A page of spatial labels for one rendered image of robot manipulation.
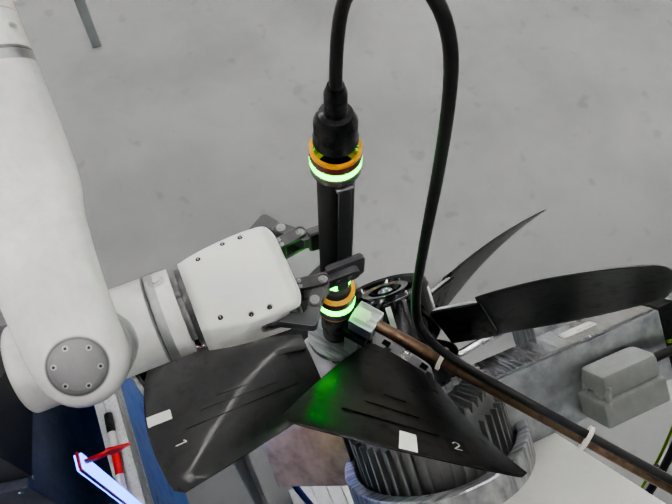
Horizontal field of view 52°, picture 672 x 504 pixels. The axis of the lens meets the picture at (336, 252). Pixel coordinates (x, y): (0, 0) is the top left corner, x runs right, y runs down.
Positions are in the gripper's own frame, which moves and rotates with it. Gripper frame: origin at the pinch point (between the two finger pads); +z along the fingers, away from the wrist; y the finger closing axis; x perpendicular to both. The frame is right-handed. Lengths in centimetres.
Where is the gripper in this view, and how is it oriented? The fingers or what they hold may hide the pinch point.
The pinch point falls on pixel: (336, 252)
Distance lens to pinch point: 68.2
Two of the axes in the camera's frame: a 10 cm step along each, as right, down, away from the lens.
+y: 4.0, 7.8, -4.8
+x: 0.0, -5.2, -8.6
